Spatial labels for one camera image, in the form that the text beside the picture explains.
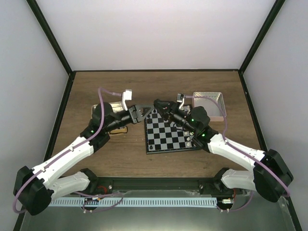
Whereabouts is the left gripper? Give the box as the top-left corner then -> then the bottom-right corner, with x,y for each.
105,105 -> 155,132

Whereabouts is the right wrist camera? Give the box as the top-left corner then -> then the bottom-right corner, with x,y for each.
177,93 -> 185,109

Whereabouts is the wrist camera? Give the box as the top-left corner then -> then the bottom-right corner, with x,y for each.
121,89 -> 132,111
177,93 -> 185,109

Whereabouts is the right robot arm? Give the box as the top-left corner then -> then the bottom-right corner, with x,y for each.
154,99 -> 294,202

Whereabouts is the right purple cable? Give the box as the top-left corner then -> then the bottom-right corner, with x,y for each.
184,94 -> 291,214

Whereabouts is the yellow metal tin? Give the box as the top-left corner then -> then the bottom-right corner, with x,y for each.
90,102 -> 128,135

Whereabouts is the black white chessboard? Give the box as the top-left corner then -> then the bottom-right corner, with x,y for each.
144,109 -> 198,154

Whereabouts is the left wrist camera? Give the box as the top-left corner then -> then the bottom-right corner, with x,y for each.
121,89 -> 132,111

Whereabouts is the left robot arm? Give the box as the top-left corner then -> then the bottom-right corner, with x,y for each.
13,103 -> 154,216

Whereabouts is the black aluminium frame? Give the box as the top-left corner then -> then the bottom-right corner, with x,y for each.
13,0 -> 303,231

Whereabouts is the pink metal tin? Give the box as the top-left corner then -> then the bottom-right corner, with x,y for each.
192,91 -> 227,122

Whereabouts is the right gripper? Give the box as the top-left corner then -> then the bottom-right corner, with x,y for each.
154,101 -> 197,135

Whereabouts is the light blue cable duct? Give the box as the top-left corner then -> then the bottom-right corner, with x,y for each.
49,197 -> 217,208

